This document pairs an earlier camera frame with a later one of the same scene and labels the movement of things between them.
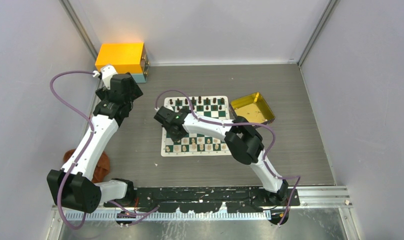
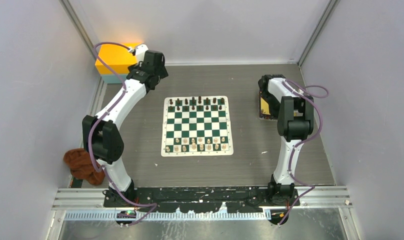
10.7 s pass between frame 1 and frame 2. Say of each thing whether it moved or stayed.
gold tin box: moved
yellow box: stayed
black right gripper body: moved
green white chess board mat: stayed
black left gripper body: moved
